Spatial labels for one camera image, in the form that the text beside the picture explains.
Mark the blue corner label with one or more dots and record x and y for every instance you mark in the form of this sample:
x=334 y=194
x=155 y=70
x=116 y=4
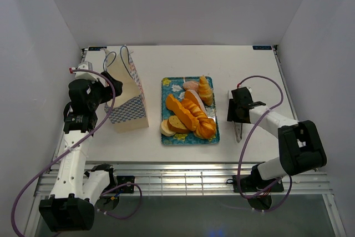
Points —
x=97 y=48
x=262 y=48

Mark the blue checkered paper bag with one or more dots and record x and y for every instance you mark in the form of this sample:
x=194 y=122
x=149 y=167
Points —
x=129 y=112

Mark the right blue corner label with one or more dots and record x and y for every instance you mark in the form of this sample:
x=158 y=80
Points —
x=262 y=48

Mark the teal floral tray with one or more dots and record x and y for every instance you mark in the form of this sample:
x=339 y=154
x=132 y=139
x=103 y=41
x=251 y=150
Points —
x=173 y=85

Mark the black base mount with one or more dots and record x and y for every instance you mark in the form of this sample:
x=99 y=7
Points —
x=249 y=186
x=125 y=179

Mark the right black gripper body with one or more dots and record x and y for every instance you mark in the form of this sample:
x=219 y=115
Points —
x=241 y=120

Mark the twisted braided fake bread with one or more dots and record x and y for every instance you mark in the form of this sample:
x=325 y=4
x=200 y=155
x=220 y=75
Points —
x=207 y=127

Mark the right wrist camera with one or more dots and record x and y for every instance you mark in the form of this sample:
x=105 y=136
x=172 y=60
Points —
x=244 y=86

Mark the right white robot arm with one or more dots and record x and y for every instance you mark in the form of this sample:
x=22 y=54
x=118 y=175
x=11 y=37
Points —
x=300 y=148

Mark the pink round fake bread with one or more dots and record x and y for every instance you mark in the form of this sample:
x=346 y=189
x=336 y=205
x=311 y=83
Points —
x=191 y=85

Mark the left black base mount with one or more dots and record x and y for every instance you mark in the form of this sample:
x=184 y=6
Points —
x=125 y=179

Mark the white-edged fake bread slice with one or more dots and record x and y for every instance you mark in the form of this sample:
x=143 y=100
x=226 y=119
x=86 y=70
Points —
x=194 y=97

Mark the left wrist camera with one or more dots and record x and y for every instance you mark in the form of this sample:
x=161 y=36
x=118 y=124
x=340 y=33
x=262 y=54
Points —
x=80 y=72

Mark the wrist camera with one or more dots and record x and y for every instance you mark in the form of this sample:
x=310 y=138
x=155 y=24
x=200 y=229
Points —
x=80 y=72
x=244 y=86

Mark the left blue corner label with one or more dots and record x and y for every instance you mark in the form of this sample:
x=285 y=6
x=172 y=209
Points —
x=97 y=48

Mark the fake croissant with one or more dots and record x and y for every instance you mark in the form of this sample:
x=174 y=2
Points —
x=205 y=92

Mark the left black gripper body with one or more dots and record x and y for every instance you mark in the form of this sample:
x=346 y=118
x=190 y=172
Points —
x=100 y=94

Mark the metal tongs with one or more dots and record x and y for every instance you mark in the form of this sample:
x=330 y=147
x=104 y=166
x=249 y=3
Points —
x=237 y=126

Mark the brown baguette slice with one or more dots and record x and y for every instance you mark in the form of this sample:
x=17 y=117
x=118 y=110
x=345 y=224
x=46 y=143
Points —
x=175 y=125

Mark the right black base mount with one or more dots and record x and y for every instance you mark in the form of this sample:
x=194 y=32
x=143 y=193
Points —
x=249 y=186

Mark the pale round bread slice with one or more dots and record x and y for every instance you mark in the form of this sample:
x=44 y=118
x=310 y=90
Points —
x=164 y=129

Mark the orange long fake bread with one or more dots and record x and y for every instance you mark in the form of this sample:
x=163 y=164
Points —
x=190 y=121

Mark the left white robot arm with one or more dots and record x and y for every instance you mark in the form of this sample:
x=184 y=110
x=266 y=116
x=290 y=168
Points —
x=70 y=206

